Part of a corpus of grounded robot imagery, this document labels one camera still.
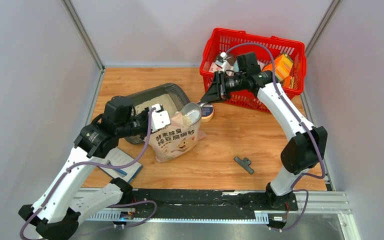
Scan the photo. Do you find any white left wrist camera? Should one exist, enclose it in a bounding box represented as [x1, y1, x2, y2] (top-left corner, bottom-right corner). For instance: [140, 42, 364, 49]
[149, 103, 171, 133]

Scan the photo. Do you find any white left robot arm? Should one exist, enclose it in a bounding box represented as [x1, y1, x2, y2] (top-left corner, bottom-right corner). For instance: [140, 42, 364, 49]
[18, 96, 170, 240]

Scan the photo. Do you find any red shopping basket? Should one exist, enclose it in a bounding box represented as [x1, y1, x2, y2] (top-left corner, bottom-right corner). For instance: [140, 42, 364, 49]
[199, 27, 307, 113]

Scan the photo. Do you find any blue razor box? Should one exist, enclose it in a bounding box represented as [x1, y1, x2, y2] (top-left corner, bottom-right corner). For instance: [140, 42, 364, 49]
[97, 147, 144, 184]

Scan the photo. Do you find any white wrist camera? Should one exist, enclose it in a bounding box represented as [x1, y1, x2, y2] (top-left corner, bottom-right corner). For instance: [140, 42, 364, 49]
[149, 103, 171, 133]
[213, 51, 235, 72]

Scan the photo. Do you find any silver metal scoop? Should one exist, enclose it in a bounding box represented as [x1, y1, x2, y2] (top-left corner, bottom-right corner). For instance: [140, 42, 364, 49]
[180, 102, 207, 127]

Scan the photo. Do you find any yellow tape roll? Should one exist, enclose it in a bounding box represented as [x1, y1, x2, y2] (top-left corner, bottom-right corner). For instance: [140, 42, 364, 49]
[201, 103, 215, 123]

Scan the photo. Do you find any grey litter box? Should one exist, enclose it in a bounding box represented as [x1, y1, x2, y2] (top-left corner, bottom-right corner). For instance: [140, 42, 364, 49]
[124, 83, 191, 146]

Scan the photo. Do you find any black mounting rail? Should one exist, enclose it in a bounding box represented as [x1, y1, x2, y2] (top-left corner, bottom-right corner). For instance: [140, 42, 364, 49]
[121, 188, 298, 220]

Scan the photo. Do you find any black bag clip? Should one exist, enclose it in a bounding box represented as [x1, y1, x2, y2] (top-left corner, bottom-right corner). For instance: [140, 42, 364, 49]
[234, 156, 254, 175]

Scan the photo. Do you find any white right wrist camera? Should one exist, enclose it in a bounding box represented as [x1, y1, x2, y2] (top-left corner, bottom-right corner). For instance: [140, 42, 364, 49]
[213, 51, 235, 72]

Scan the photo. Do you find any pink cat litter bag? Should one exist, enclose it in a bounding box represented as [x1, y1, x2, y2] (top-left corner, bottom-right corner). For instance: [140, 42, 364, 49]
[148, 112, 205, 163]

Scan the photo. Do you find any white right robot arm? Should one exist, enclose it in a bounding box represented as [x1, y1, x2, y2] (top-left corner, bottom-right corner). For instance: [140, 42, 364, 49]
[200, 52, 328, 210]

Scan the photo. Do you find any orange sponge pack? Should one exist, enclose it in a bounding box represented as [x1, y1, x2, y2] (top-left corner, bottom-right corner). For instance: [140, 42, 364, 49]
[274, 53, 294, 88]

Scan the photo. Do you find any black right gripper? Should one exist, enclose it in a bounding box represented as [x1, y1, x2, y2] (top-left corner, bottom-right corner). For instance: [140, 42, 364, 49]
[201, 70, 247, 104]

